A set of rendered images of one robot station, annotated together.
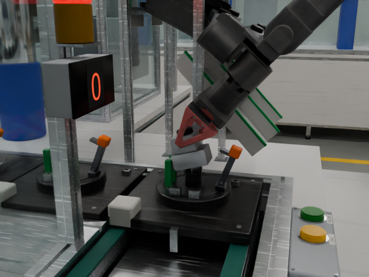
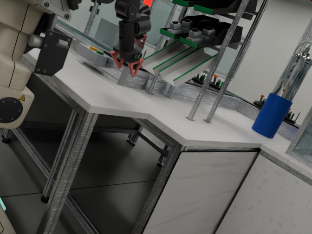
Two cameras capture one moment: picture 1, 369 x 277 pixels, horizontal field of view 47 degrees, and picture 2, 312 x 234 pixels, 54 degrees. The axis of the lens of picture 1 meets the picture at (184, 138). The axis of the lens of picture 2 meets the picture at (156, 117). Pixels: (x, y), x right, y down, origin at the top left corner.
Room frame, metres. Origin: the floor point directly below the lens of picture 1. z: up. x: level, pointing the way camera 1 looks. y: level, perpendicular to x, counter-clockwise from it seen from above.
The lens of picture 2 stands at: (1.73, -1.55, 1.17)
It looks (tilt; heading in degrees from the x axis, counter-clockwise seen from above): 14 degrees down; 114
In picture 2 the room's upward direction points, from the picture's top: 24 degrees clockwise
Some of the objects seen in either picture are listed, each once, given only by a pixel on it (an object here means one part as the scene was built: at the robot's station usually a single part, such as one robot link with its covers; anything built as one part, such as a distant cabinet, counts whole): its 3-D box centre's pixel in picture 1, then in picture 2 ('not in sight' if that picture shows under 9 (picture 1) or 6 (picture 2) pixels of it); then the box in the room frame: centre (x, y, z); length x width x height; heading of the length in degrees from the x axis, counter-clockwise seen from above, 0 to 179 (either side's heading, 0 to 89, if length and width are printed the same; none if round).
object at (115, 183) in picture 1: (69, 161); not in sight; (0.80, 0.23, 1.01); 0.24 x 0.24 x 0.13; 75
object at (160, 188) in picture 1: (193, 190); not in sight; (0.74, -0.02, 0.98); 0.14 x 0.14 x 0.02
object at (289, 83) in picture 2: not in sight; (295, 70); (1.52, 0.60, 1.32); 0.14 x 0.14 x 0.38
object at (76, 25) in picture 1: (73, 23); not in sight; (0.58, 0.15, 1.28); 0.05 x 0.05 x 0.05
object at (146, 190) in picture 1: (193, 199); (130, 63); (0.74, -0.02, 0.96); 0.24 x 0.24 x 0.02; 75
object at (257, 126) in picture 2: not in sight; (271, 115); (1.52, 0.60, 0.99); 0.16 x 0.16 x 0.27
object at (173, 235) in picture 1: (174, 239); not in sight; (0.61, 0.02, 0.95); 0.01 x 0.01 x 0.04; 75
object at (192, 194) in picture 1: (194, 193); not in sight; (0.68, -0.02, 1.00); 0.02 x 0.01 x 0.02; 75
